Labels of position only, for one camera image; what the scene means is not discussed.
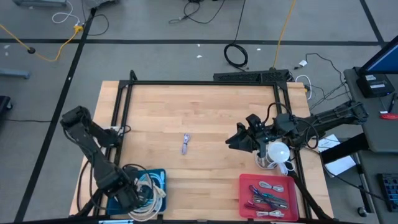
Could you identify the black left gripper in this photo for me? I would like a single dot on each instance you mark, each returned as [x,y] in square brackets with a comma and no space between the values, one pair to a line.
[130,196]

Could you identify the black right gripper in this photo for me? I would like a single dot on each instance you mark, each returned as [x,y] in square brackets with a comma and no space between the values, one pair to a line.
[261,133]

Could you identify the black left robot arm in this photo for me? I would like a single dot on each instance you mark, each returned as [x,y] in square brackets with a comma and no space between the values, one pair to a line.
[93,149]

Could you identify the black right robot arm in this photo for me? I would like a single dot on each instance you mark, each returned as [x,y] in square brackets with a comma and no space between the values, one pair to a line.
[326,123]

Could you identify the blue plastic bin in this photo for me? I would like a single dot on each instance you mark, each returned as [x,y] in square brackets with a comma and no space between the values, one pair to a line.
[112,207]

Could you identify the white round lamp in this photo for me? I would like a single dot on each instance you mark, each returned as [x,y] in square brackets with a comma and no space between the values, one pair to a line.
[264,163]
[279,152]

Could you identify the black power strip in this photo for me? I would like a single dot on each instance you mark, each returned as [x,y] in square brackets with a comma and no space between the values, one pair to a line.
[248,76]

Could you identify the red plastic bin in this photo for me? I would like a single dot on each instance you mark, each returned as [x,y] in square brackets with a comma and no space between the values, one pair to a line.
[292,199]

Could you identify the white power adapter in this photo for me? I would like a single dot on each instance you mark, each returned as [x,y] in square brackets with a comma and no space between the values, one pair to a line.
[303,63]

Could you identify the white paper sheet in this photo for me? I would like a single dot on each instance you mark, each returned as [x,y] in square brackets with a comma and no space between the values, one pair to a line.
[340,166]

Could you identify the grey side desk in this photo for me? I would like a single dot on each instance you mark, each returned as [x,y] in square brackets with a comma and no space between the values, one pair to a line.
[376,137]

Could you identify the black computer box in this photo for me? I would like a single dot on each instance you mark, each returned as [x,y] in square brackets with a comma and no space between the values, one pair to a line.
[374,84]

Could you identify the red flat object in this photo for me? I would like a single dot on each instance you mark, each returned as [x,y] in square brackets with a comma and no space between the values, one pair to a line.
[389,116]

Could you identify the black keyboard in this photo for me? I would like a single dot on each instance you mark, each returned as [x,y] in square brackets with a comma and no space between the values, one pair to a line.
[391,191]

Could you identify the computer monitor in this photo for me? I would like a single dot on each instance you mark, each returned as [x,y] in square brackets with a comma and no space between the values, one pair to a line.
[385,60]

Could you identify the black aluminium frame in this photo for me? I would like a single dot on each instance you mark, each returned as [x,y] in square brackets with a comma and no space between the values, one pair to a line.
[202,83]

